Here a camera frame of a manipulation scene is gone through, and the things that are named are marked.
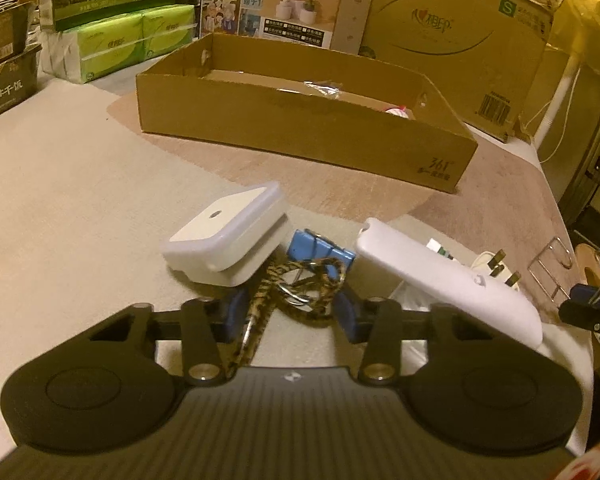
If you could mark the large cardboard box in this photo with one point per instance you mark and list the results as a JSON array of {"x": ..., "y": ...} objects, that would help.
[{"x": 455, "y": 35}]

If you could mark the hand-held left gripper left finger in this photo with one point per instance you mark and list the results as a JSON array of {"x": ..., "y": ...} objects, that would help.
[{"x": 235, "y": 312}]

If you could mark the white square plug-in device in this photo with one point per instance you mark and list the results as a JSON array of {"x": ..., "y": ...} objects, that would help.
[{"x": 220, "y": 230}]

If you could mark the brown wood-grain table mat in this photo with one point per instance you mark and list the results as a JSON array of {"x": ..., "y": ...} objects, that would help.
[{"x": 505, "y": 195}]

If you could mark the blue milk carton box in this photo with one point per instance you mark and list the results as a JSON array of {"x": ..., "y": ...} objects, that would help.
[{"x": 230, "y": 5}]

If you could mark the green tissue pack bundle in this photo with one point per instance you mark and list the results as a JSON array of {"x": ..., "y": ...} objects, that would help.
[{"x": 120, "y": 40}]

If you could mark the blue binder clip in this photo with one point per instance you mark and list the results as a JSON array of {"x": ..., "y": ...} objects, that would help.
[{"x": 310, "y": 247}]

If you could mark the white stand pole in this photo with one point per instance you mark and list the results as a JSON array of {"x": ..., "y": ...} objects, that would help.
[{"x": 560, "y": 95}]

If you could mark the beige humidifier box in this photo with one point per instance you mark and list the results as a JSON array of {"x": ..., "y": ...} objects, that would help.
[{"x": 305, "y": 5}]

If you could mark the dark metal rack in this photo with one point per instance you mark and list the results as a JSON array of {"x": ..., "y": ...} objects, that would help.
[{"x": 595, "y": 170}]

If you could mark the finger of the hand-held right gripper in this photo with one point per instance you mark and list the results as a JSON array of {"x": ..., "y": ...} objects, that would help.
[
  {"x": 587, "y": 315},
  {"x": 581, "y": 291}
]

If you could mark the shallow cardboard tray box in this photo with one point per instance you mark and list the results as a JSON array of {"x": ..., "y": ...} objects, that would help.
[{"x": 305, "y": 130}]

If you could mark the small red white item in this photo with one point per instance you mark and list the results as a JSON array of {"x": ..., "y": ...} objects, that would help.
[{"x": 399, "y": 111}]

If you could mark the small white adapter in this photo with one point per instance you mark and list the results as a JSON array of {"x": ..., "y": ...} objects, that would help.
[{"x": 437, "y": 249}]

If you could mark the clear plastic bag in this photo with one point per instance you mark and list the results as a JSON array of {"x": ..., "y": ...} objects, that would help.
[{"x": 322, "y": 86}]

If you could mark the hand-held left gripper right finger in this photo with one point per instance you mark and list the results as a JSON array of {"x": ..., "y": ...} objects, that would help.
[{"x": 346, "y": 316}]

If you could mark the white plug charger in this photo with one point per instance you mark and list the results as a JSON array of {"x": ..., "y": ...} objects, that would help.
[{"x": 490, "y": 265}]

